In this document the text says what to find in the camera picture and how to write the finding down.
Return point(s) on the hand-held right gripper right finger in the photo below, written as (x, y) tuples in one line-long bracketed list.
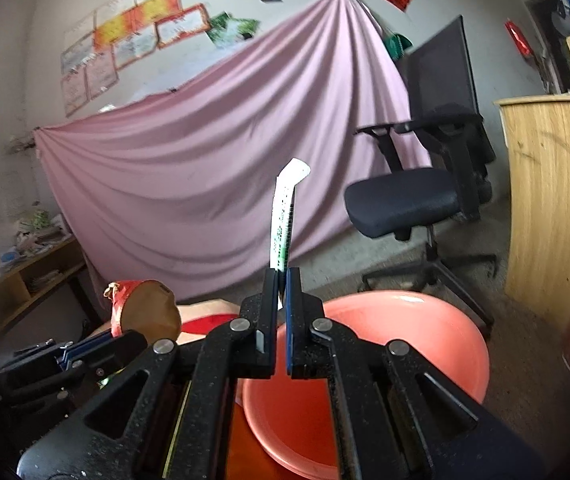
[(294, 310)]

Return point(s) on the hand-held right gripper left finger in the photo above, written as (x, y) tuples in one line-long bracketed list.
[(269, 310)]

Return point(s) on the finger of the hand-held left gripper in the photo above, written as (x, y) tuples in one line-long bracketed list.
[(95, 347)]

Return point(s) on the red brown bag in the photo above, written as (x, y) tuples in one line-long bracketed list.
[(147, 310)]

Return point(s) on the white toothpaste box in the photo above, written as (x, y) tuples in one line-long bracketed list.
[(282, 220)]

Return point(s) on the salmon pink plastic basin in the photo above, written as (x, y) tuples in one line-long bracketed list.
[(415, 350)]

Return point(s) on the wooden shelf unit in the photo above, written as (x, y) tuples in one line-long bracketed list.
[(40, 285)]

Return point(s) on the stack of papers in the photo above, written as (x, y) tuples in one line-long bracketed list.
[(35, 240)]

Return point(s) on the pink cloth backdrop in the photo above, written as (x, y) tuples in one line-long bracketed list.
[(190, 185)]

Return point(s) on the black office chair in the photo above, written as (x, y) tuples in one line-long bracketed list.
[(405, 200)]

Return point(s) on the light wooden cabinet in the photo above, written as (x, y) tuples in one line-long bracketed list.
[(550, 200)]

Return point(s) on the green photo poster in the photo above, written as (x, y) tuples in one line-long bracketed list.
[(232, 29)]

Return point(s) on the green hanging object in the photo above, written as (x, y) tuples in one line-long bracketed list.
[(399, 45)]

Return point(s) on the red hanging ornament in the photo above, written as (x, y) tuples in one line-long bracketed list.
[(517, 37)]

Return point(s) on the group of wall certificates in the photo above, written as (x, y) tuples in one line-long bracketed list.
[(130, 30)]

